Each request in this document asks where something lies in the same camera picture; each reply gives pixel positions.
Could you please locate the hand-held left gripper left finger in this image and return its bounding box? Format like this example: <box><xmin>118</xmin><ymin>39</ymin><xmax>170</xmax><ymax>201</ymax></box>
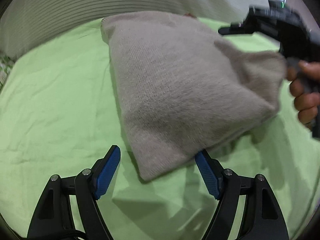
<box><xmin>27</xmin><ymin>145</ymin><xmax>121</xmax><ymax>240</ymax></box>

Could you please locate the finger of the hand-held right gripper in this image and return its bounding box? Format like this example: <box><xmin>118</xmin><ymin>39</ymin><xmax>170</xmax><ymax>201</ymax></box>
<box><xmin>218</xmin><ymin>21</ymin><xmax>256</xmax><ymax>36</ymax></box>

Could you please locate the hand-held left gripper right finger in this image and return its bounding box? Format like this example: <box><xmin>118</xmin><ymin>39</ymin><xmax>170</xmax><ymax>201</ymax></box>
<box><xmin>194</xmin><ymin>150</ymin><xmax>289</xmax><ymax>240</ymax></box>

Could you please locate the beige knit sweater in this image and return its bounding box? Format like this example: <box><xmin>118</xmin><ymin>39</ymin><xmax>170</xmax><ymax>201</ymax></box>
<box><xmin>101</xmin><ymin>11</ymin><xmax>287</xmax><ymax>182</ymax></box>

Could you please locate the person's right hand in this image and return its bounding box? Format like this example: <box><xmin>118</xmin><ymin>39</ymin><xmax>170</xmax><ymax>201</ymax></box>
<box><xmin>286</xmin><ymin>60</ymin><xmax>320</xmax><ymax>125</ymax></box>

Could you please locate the green bed sheet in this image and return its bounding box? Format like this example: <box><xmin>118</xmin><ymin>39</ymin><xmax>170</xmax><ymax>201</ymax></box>
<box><xmin>0</xmin><ymin>17</ymin><xmax>320</xmax><ymax>240</ymax></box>

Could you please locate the striped padded headboard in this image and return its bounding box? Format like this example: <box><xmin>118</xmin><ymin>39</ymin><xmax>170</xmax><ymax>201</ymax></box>
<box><xmin>0</xmin><ymin>0</ymin><xmax>278</xmax><ymax>58</ymax></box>

